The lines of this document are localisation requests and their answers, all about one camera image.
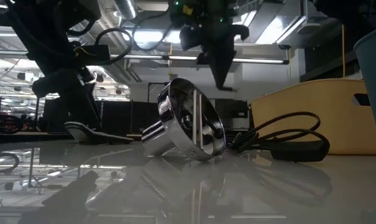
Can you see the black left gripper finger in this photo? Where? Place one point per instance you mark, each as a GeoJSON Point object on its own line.
{"type": "Point", "coordinates": [82, 112]}

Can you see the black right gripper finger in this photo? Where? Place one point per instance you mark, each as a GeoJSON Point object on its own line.
{"type": "Point", "coordinates": [222, 62]}

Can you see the tan wooden box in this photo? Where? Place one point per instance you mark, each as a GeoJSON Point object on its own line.
{"type": "Point", "coordinates": [315, 118]}

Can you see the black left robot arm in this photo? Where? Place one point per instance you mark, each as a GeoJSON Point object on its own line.
{"type": "Point", "coordinates": [35, 31]}

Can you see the black and white flat object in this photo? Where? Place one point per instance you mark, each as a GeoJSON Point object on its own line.
{"type": "Point", "coordinates": [94, 137]}

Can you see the long ceiling light fixture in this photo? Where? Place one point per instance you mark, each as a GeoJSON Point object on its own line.
{"type": "Point", "coordinates": [256, 60]}

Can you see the black office partition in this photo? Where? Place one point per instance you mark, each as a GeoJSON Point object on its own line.
{"type": "Point", "coordinates": [122, 115]}

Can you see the dark monitor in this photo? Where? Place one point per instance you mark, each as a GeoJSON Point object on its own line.
{"type": "Point", "coordinates": [231, 112]}

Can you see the chrome round metal fixture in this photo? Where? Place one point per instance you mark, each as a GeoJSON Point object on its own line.
{"type": "Point", "coordinates": [175, 137]}

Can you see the black power adapter brick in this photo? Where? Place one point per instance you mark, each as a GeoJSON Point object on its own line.
{"type": "Point", "coordinates": [299, 151]}

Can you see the teal plastic bin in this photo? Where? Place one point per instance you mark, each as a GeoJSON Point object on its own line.
{"type": "Point", "coordinates": [374, 87]}

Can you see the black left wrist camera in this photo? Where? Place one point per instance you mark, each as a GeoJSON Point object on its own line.
{"type": "Point", "coordinates": [94, 54]}

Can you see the smooth silver ventilation duct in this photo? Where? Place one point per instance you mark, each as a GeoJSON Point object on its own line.
{"type": "Point", "coordinates": [125, 7]}

